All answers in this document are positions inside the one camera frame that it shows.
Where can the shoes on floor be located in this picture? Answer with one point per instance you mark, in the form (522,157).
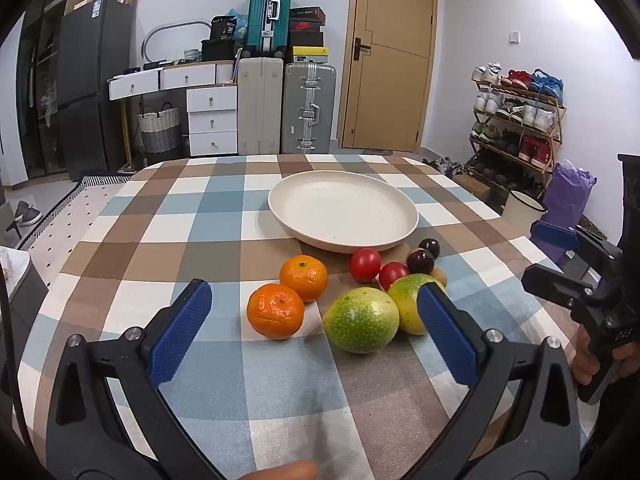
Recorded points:
(445,165)

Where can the cream round plate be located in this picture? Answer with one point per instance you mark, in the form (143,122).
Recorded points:
(345,210)

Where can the teal suitcase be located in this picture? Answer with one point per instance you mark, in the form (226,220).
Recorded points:
(267,15)

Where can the red and black shoe box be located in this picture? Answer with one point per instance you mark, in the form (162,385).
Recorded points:
(306,26)

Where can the wooden door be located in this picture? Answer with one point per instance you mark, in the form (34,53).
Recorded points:
(385,85)

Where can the wooden shoe rack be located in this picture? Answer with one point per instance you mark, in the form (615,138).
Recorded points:
(557,125)

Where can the purple bag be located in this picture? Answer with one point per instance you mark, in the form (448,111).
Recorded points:
(567,195)

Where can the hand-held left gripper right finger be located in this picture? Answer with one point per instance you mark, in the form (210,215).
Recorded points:
(447,335)

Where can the beige suitcase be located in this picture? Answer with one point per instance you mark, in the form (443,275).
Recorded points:
(260,105)

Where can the yellow shoe box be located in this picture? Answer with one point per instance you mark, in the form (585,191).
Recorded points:
(310,54)

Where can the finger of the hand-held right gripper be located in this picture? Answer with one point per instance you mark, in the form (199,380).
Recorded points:
(552,235)
(555,285)

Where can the person's left hand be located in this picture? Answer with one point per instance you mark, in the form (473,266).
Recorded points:
(285,472)

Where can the plain black shoe box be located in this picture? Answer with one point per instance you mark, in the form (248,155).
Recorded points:
(305,40)

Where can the person's right hand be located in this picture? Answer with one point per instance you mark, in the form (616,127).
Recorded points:
(585,360)

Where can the white desk with drawers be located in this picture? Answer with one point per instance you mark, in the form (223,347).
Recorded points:
(210,120)

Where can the small brown kiwi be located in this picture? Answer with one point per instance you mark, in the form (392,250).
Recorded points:
(439,276)

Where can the woven laundry basket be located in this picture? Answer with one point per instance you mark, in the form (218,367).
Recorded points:
(159,132)

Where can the dark grey refrigerator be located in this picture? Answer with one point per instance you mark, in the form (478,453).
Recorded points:
(85,85)

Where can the green citrus fruit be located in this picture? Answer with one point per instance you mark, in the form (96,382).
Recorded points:
(360,320)

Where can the cardboard box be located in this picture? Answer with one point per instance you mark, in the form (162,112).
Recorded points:
(472,185)

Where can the red tomato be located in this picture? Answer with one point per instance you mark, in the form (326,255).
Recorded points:
(365,265)
(394,274)

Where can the blue plastic bag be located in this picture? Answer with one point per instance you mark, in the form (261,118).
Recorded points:
(240,20)

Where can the dark wardrobe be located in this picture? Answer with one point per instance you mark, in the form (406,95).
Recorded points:
(40,85)

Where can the white enamel bucket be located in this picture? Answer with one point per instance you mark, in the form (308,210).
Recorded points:
(520,210)

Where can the patterned rug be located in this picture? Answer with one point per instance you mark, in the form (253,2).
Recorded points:
(70,205)

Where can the grey slippers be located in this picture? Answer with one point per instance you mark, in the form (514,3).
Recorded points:
(27,212)

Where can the yellow-green citrus fruit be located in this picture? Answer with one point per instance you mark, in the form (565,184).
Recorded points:
(405,305)

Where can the dark purple plum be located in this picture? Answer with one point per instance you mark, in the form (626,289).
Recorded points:
(420,261)
(430,247)

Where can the orange mandarin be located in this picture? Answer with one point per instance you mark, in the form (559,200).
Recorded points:
(303,277)
(275,311)

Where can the black storage box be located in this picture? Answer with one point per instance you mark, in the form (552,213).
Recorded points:
(217,50)

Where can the black paper bag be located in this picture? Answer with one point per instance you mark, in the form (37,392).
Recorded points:
(222,29)

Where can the silver suitcase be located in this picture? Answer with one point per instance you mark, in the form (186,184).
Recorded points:
(307,105)

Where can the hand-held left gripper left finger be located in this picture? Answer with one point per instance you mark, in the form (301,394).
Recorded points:
(180,330)

